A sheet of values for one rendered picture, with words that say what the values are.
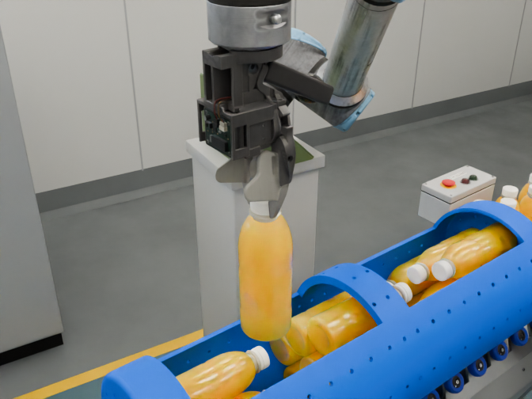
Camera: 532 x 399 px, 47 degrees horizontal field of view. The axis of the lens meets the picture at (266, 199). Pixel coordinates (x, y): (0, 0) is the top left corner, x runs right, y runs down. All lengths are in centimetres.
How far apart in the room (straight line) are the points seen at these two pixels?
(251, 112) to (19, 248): 197
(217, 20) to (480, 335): 78
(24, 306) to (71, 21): 165
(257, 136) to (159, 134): 329
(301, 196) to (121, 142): 218
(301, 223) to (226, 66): 131
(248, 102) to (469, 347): 68
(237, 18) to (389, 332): 59
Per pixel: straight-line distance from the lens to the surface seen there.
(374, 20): 139
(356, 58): 153
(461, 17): 524
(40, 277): 264
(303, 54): 180
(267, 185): 71
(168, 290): 311
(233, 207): 175
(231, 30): 64
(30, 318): 274
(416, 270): 128
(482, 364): 136
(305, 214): 191
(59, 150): 381
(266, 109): 67
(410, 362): 105
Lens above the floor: 186
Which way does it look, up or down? 29 degrees down
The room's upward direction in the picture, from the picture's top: straight up
